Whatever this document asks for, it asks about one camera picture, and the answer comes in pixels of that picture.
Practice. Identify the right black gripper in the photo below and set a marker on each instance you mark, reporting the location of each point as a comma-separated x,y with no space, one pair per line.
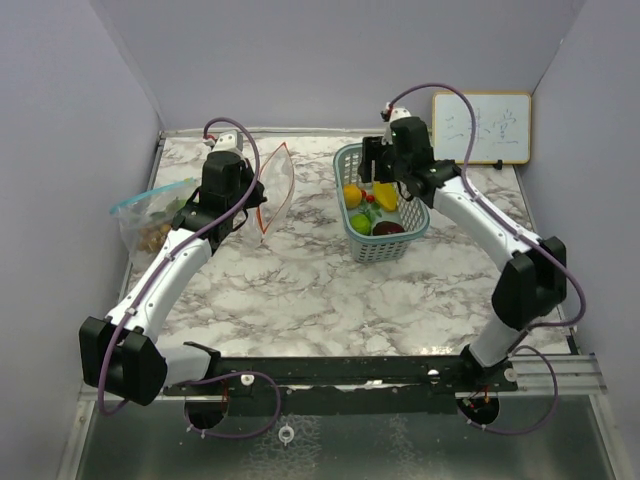
374,150

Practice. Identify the yellow lemon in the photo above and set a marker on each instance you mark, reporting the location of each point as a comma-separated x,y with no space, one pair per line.
352,195

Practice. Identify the clear orange-zipper bag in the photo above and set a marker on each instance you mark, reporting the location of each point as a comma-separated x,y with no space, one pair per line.
278,177

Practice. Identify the green round fruit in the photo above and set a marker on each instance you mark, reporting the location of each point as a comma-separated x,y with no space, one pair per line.
361,224

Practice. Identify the dark red apple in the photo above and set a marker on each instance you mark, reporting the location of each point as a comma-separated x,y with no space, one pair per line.
387,228

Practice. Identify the green ring toy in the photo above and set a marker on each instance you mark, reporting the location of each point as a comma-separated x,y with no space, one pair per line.
166,213

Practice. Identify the clear blue-zipper bag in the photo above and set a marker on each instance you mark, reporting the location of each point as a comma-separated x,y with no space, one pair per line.
133,214

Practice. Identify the brown longan bunch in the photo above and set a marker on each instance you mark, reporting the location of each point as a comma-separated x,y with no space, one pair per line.
152,238

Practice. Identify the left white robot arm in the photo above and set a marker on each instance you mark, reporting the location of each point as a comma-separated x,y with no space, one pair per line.
119,354

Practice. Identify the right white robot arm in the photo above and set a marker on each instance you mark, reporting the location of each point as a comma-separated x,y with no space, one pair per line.
531,282

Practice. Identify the light blue plastic basket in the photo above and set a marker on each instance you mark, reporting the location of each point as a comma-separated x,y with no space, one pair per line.
379,220

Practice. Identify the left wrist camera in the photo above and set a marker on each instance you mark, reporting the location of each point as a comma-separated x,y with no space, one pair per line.
229,141

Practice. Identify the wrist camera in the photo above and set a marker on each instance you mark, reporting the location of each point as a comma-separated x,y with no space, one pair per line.
229,141
390,114

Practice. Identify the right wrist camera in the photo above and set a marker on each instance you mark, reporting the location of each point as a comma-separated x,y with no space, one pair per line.
390,114

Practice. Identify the white board wooden frame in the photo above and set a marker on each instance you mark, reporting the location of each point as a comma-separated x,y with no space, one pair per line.
499,124

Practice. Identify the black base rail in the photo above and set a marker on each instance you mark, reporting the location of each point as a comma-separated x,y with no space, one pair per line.
264,401

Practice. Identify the aluminium frame rail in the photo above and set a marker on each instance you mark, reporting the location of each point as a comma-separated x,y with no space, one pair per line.
527,373

